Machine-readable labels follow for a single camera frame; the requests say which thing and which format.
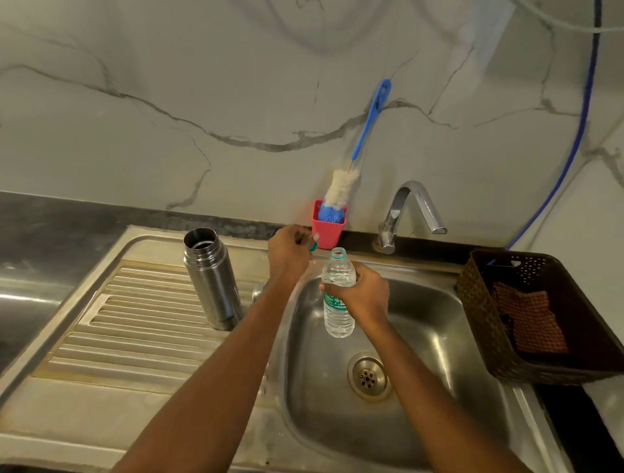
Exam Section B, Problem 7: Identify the person's right hand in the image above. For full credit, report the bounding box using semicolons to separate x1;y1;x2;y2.
319;262;391;328

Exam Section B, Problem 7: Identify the person's left hand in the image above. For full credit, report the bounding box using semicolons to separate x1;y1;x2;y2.
267;224;320;283

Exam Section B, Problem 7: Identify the clear plastic water bottle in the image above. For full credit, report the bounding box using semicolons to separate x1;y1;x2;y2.
322;247;358;339

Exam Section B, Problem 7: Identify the person's left forearm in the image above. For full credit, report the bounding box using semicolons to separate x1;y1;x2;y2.
111;270;307;473

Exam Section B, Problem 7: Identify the person's right forearm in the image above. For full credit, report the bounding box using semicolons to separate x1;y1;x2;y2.
360;312;533;473

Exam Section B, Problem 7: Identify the pink plastic cup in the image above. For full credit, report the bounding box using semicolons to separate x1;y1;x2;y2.
312;200;348;250

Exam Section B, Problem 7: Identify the stainless steel sink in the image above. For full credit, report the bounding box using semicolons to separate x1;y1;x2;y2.
0;225;576;473

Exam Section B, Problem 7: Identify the sink drain strainer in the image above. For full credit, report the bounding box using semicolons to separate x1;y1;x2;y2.
347;352;393;403

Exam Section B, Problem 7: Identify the chrome sink faucet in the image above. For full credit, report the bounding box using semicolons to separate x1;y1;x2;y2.
374;181;448;255

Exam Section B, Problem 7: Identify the stainless steel flask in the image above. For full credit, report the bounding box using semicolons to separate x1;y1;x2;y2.
183;227;243;331

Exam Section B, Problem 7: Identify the brown cloth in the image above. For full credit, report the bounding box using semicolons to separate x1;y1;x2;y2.
491;282;569;355

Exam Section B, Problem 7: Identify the brown woven plastic basket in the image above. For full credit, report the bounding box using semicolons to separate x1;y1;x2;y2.
457;249;624;386

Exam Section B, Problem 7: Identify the blue handled bottle brush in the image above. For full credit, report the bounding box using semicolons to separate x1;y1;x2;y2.
318;79;392;224

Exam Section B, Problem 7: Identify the blue hose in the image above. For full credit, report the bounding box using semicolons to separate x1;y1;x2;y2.
487;0;602;266

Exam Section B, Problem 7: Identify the white cable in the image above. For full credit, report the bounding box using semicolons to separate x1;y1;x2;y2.
512;0;624;35

